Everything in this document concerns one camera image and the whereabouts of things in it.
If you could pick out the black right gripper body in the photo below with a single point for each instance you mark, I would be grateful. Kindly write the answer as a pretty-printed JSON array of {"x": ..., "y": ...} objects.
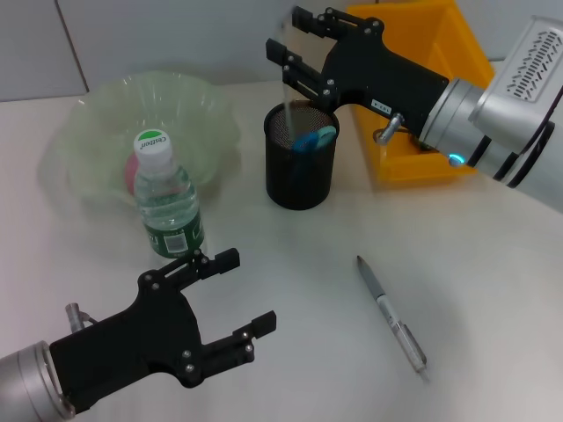
[{"x": 378, "y": 74}]

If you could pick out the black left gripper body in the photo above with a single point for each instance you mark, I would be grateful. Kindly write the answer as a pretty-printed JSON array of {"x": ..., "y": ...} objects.
[{"x": 132, "y": 343}]

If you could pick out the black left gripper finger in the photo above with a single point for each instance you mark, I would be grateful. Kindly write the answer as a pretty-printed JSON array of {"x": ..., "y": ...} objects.
[
  {"x": 202, "y": 266},
  {"x": 237, "y": 347}
]

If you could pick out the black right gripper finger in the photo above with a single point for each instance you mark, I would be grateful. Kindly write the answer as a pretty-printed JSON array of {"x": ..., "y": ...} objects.
[
  {"x": 303, "y": 77},
  {"x": 334, "y": 24}
]

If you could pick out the clear plastic ruler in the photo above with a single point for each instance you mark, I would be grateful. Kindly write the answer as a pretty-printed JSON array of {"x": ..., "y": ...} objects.
[{"x": 288, "y": 105}]

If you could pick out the blue and teal scissors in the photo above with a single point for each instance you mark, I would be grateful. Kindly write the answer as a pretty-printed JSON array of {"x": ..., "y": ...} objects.
[{"x": 308, "y": 141}]

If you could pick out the clear water bottle green label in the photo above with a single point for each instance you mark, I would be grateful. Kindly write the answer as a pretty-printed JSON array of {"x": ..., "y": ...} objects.
[{"x": 173, "y": 206}]

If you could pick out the pink peach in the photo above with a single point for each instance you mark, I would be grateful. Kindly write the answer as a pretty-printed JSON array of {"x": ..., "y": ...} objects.
[{"x": 131, "y": 171}]

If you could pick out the clear silver ballpoint pen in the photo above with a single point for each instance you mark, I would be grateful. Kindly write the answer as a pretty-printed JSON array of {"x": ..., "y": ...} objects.
[{"x": 382, "y": 299}]

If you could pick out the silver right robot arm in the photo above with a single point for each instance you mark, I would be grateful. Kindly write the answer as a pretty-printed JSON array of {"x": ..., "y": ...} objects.
[{"x": 457, "y": 114}]

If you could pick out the black mesh pen holder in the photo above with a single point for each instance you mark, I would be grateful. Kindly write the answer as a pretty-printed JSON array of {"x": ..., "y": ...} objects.
[{"x": 299, "y": 189}]

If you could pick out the translucent green wavy fruit plate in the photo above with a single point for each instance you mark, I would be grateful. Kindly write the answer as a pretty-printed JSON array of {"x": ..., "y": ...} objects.
[{"x": 184, "y": 101}]

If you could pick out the yellow plastic storage bin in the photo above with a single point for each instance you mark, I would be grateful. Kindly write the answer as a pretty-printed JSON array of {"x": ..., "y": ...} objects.
[{"x": 418, "y": 169}]

